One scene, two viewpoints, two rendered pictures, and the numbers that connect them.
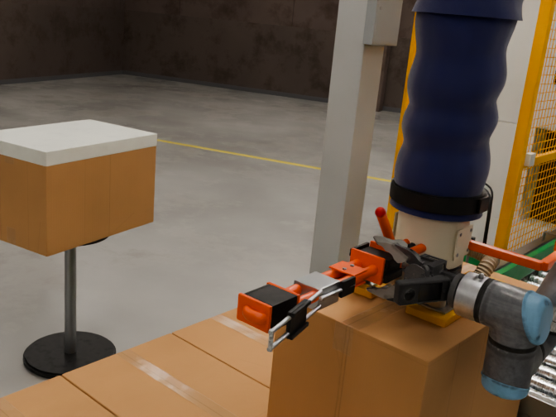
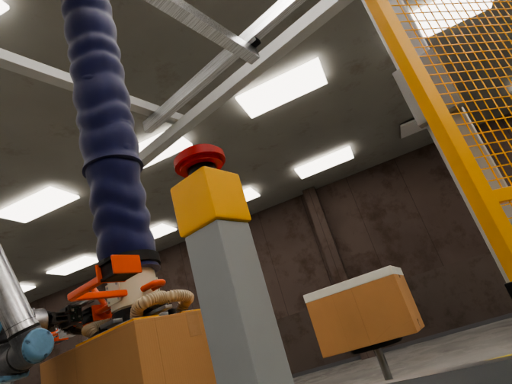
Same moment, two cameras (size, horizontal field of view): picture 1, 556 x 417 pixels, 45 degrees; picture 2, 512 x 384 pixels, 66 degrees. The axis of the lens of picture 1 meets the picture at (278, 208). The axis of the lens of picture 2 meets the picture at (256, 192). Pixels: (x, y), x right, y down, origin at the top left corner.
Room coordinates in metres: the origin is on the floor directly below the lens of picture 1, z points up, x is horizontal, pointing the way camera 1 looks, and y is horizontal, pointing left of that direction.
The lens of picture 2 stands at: (1.94, -1.83, 0.78)
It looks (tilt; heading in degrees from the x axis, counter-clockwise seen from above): 21 degrees up; 84
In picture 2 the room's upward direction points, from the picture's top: 17 degrees counter-clockwise
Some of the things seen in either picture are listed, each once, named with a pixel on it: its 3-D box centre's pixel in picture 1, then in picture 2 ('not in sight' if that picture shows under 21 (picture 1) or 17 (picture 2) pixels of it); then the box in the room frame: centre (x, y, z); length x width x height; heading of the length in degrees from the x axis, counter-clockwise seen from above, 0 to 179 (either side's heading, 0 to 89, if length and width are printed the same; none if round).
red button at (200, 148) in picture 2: not in sight; (201, 168); (1.92, -1.35, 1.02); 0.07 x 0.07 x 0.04
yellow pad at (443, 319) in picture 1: (459, 290); (115, 328); (1.49, -0.45, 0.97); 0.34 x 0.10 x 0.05; 141
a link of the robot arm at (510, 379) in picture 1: (510, 361); (13, 360); (1.17, -0.48, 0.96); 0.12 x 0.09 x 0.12; 144
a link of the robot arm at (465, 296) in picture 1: (472, 294); (37, 321); (1.22, -0.39, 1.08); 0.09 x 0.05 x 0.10; 141
